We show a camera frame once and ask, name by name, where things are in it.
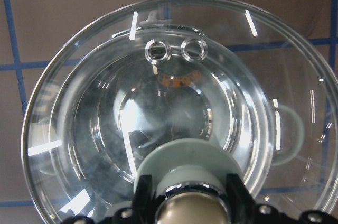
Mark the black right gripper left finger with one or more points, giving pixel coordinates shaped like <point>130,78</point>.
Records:
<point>142,209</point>

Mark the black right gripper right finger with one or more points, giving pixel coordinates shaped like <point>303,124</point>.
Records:
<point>244,209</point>

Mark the glass pot lid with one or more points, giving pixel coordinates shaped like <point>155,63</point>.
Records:
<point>189,176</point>

